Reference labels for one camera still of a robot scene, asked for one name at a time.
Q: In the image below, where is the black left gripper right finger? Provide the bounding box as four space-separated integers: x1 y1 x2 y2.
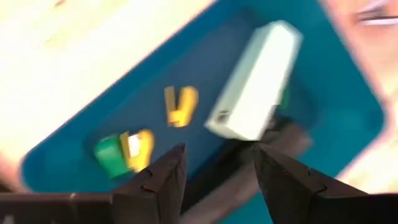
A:
252 143 398 224

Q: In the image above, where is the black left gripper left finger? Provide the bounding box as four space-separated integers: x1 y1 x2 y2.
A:
0 142 188 224

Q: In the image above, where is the yellow mini stapler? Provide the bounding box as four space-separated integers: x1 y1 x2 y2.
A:
119 128 155 174
164 85 200 129

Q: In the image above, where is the green mini stapler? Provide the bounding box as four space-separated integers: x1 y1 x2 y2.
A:
93 133 131 179

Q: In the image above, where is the mint green stapler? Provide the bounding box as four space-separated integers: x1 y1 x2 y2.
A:
204 19 304 142

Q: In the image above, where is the blue plastic tray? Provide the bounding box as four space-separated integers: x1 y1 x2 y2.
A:
19 0 387 224

